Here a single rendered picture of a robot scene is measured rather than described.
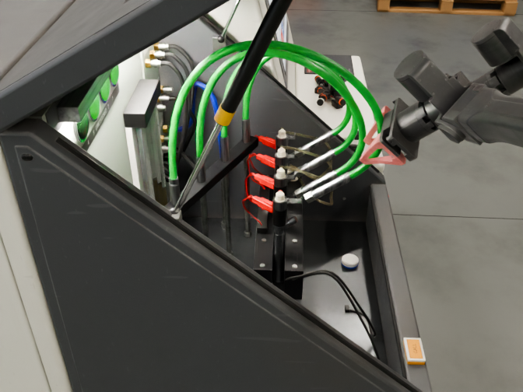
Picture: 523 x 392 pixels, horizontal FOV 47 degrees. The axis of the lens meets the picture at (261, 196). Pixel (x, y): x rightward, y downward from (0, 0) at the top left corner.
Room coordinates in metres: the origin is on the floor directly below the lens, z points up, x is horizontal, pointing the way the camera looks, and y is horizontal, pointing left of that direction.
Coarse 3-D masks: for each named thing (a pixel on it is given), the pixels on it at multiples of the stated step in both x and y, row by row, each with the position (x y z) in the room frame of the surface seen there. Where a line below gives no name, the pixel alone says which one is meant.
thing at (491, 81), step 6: (462, 72) 1.05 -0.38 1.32; (486, 72) 1.01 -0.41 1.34; (492, 72) 1.00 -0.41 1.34; (456, 78) 1.03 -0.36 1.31; (462, 78) 1.03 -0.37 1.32; (480, 78) 1.01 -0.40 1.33; (486, 78) 1.00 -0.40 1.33; (492, 78) 0.99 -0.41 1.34; (462, 84) 1.00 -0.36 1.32; (486, 84) 0.99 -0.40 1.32; (492, 84) 0.98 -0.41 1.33; (498, 84) 0.98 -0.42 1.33; (504, 90) 0.97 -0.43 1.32
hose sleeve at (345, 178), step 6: (342, 174) 0.92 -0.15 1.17; (348, 174) 0.92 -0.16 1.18; (336, 180) 0.91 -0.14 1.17; (342, 180) 0.91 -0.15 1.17; (348, 180) 0.91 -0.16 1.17; (324, 186) 0.92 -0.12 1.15; (330, 186) 0.91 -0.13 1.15; (336, 186) 0.91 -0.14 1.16; (312, 192) 0.92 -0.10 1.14; (318, 192) 0.91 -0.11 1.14; (324, 192) 0.91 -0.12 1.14
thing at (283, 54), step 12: (228, 60) 1.01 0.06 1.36; (240, 60) 1.00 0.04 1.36; (288, 60) 1.00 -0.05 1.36; (300, 60) 1.00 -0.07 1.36; (216, 72) 1.00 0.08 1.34; (324, 72) 1.00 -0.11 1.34; (336, 84) 0.99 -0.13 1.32; (204, 96) 1.00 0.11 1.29; (348, 96) 0.99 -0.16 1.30; (204, 108) 1.00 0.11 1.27; (204, 120) 1.01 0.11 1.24; (360, 120) 0.99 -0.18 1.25; (360, 132) 0.99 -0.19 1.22; (360, 144) 0.99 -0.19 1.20; (204, 168) 1.01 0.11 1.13; (348, 168) 0.99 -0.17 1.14; (204, 180) 1.00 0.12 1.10; (324, 180) 0.99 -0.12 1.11; (300, 192) 0.99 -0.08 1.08
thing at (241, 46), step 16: (224, 48) 0.93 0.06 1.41; (240, 48) 0.92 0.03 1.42; (272, 48) 0.92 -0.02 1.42; (288, 48) 0.92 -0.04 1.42; (304, 48) 0.92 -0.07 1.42; (208, 64) 0.92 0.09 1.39; (336, 64) 0.92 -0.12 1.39; (192, 80) 0.92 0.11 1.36; (352, 80) 0.91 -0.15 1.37; (368, 96) 0.91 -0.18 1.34; (176, 112) 0.93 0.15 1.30; (176, 128) 0.93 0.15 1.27; (176, 144) 0.93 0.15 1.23; (176, 176) 0.93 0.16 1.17; (352, 176) 0.91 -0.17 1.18
